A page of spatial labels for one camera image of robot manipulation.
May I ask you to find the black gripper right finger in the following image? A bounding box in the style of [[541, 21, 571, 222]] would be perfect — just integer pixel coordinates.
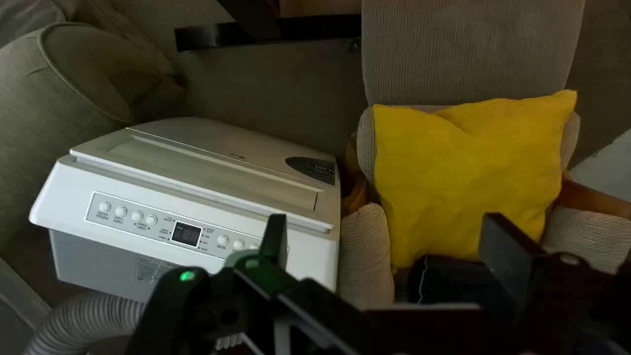
[[476, 210, 547, 311]]

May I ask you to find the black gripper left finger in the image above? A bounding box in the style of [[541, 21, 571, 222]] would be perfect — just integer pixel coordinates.
[[258, 212, 289, 277]]

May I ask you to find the white portable heater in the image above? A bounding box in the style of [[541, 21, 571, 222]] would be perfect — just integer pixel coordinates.
[[27, 116, 342, 305]]

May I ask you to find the yellow throw pillow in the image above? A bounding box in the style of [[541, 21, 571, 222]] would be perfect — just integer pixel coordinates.
[[370, 86, 579, 271]]

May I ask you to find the olive upholstered sofa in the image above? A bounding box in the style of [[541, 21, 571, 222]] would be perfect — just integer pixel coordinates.
[[0, 0, 362, 311]]

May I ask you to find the grey corrugated hose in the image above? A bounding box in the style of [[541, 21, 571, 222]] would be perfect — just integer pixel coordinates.
[[21, 289, 149, 355]]

